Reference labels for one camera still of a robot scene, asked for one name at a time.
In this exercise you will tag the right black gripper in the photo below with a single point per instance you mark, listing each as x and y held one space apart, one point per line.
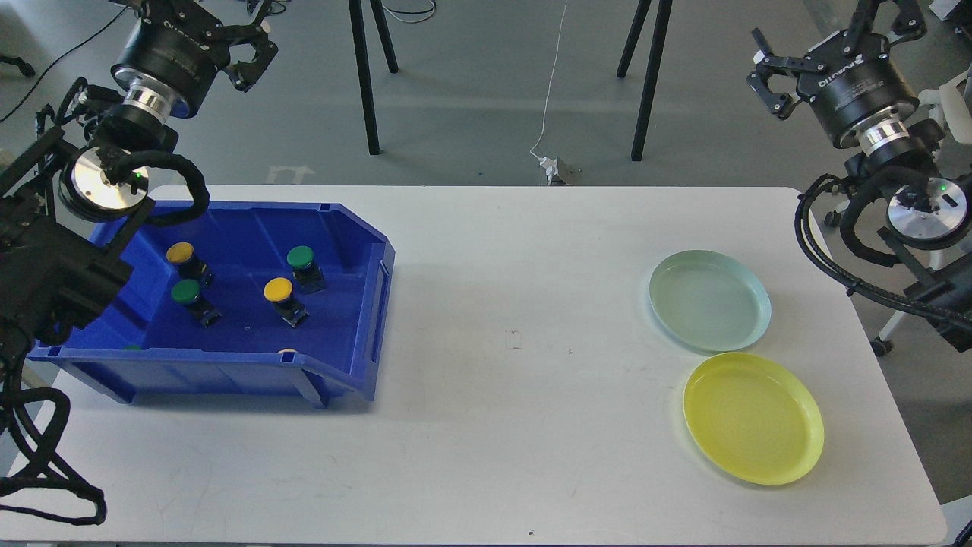
858 83

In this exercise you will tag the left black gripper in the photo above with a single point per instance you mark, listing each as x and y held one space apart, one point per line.
160 49

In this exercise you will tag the green push button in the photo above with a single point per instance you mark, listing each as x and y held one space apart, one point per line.
189 295
305 270

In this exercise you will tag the yellow push button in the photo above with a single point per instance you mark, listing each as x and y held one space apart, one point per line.
189 265
279 291

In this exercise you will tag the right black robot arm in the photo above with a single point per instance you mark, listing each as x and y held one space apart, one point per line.
780 82

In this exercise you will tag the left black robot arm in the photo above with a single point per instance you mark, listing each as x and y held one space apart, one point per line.
102 166

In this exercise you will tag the light green plate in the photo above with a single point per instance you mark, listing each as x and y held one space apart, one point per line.
708 301

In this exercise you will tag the yellow plate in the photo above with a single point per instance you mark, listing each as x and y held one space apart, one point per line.
753 419

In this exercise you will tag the black tripod legs left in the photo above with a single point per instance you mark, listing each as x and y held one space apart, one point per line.
360 46

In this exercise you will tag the blue plastic bin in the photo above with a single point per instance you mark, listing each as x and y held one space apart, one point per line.
145 343

